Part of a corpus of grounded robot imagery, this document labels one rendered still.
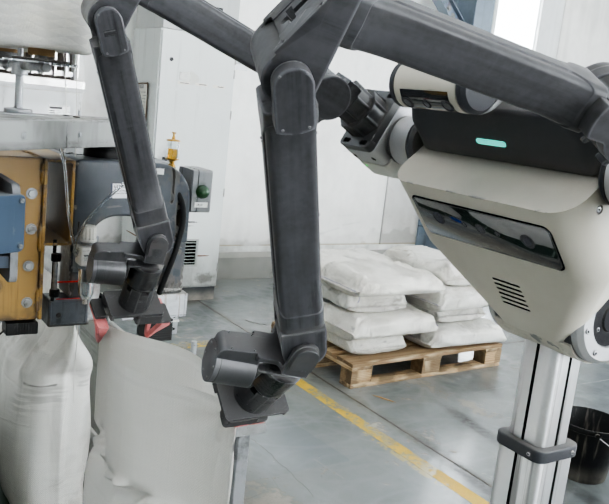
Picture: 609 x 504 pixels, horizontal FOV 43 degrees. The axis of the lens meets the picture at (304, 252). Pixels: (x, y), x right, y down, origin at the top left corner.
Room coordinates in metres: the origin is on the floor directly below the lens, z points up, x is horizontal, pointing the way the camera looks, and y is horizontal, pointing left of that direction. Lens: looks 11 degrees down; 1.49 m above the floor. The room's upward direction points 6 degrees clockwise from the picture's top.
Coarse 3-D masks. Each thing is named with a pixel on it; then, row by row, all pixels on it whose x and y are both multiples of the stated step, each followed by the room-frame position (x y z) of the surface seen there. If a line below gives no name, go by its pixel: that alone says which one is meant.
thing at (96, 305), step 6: (90, 300) 1.37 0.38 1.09; (96, 300) 1.38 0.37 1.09; (102, 300) 1.38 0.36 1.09; (90, 306) 1.37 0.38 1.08; (96, 306) 1.36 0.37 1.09; (102, 306) 1.37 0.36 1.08; (96, 312) 1.35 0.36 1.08; (102, 312) 1.36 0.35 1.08; (96, 318) 1.34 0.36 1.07; (102, 318) 1.35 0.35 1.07; (96, 324) 1.34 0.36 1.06; (102, 324) 1.34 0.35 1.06; (96, 330) 1.39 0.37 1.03; (102, 330) 1.34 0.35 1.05; (96, 336) 1.39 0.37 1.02; (102, 336) 1.37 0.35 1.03
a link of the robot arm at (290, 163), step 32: (288, 64) 0.72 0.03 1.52; (256, 96) 0.81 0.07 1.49; (288, 96) 0.73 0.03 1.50; (288, 128) 0.74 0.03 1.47; (288, 160) 0.80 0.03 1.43; (288, 192) 0.82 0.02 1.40; (288, 224) 0.84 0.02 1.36; (288, 256) 0.86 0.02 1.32; (288, 288) 0.89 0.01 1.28; (320, 288) 0.90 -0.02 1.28; (288, 320) 0.90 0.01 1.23; (320, 320) 0.91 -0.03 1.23; (288, 352) 0.93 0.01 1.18; (320, 352) 0.94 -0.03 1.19
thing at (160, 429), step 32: (128, 352) 1.38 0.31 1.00; (160, 352) 1.35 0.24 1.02; (96, 384) 1.43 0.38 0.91; (128, 384) 1.20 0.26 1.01; (160, 384) 1.16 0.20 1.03; (192, 384) 1.30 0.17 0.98; (96, 416) 1.42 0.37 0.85; (128, 416) 1.19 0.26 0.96; (160, 416) 1.16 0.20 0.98; (192, 416) 1.14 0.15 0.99; (96, 448) 1.35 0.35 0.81; (128, 448) 1.19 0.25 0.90; (160, 448) 1.16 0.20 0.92; (192, 448) 1.14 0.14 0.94; (224, 448) 1.09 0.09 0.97; (96, 480) 1.30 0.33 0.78; (128, 480) 1.19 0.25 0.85; (160, 480) 1.16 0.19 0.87; (192, 480) 1.14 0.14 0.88; (224, 480) 1.08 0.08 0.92
